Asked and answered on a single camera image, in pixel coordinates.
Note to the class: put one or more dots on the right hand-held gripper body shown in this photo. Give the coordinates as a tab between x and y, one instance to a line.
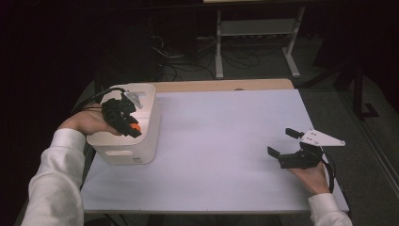
301	160

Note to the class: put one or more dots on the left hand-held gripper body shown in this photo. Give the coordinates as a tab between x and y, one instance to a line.
114	111

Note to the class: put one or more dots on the orange ball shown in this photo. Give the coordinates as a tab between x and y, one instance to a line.
136	126

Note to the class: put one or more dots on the white plastic bin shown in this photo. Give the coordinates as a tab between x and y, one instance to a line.
131	150

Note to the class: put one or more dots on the person's right hand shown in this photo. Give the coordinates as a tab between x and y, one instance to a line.
313	180

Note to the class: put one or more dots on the person's left hand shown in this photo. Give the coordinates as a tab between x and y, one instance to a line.
89	122

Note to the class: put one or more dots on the white board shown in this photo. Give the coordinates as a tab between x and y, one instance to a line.
219	157

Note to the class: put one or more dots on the dark metal stand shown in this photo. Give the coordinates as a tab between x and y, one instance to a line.
358	94

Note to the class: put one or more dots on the wooden table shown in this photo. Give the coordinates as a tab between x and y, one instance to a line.
219	84

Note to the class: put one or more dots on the white metal desk frame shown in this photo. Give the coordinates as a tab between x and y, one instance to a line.
257	27

